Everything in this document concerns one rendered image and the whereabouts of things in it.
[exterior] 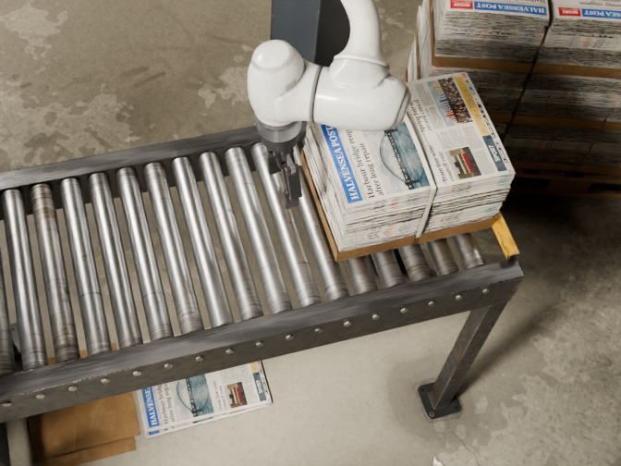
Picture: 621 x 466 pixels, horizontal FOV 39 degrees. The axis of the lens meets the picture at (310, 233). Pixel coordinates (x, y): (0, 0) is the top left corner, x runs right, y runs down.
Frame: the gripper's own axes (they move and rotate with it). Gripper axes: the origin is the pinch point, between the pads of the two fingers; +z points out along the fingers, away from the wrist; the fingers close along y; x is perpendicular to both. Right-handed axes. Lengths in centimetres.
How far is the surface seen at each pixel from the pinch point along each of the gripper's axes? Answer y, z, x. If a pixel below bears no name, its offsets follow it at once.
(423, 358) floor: -18, 97, -36
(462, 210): -18.4, 6.1, -34.4
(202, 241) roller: -0.1, 11.9, 19.8
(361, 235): -15.8, 5.4, -11.5
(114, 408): 1, 89, 56
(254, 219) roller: 1.3, 13.1, 7.0
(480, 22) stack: 40, 22, -73
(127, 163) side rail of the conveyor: 26.1, 11.3, 28.9
